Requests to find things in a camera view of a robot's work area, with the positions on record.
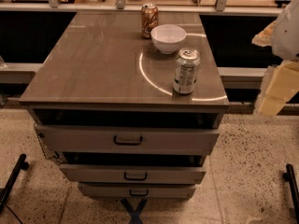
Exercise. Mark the bottom grey drawer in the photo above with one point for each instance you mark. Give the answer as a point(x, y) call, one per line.
point(175, 191)

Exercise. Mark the black left stand leg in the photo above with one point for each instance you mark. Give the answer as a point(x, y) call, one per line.
point(21, 164)

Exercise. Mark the black stand leg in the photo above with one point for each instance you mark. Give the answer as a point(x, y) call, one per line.
point(21, 164)
point(289, 176)

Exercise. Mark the grey drawer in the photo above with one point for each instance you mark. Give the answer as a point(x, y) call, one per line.
point(119, 140)
point(133, 174)
point(175, 191)

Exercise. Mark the middle grey drawer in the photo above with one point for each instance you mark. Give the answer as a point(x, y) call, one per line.
point(133, 174)

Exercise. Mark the grey drawer cabinet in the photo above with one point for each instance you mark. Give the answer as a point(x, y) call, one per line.
point(103, 73)

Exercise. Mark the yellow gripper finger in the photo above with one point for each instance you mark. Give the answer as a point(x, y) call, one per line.
point(279, 85)
point(264, 38)

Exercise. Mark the white bowl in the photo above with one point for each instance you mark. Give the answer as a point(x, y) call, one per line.
point(167, 38)

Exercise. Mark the top grey drawer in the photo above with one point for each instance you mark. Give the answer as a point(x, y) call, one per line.
point(119, 140)

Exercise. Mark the brown soda can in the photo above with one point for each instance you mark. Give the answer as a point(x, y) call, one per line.
point(149, 19)

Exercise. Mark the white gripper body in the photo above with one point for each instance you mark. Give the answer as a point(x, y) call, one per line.
point(287, 32)

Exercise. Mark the silver green 7up can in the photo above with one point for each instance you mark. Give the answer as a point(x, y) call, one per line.
point(187, 67)

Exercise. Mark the black right stand leg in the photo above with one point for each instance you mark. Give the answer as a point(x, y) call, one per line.
point(289, 176)

